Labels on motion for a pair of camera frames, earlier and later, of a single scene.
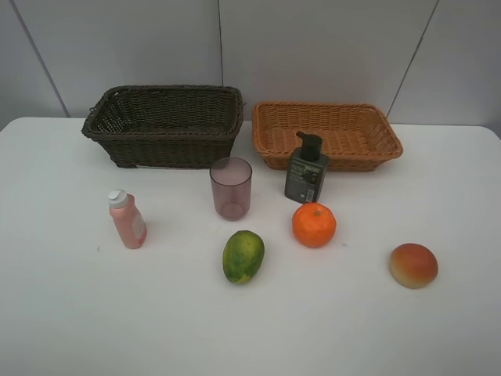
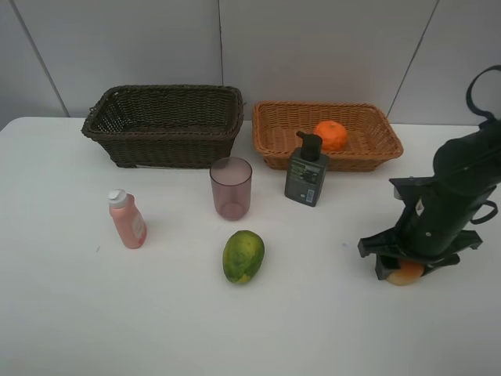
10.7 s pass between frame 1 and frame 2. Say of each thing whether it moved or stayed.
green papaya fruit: stayed
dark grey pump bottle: stayed
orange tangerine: moved
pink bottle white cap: stayed
